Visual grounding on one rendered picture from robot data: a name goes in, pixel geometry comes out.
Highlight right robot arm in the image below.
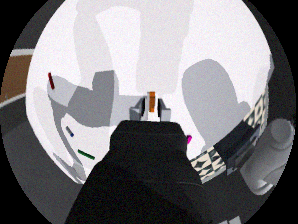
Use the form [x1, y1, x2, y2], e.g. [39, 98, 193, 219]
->
[233, 119, 295, 194]

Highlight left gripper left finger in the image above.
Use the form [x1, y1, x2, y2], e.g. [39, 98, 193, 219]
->
[129, 97, 145, 121]

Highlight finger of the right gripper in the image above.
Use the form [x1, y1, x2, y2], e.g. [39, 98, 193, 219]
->
[289, 116, 294, 124]

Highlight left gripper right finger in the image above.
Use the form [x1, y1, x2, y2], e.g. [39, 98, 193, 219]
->
[157, 99, 172, 121]

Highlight orange-brown rod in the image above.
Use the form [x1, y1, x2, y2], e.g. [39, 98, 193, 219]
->
[149, 92, 156, 112]

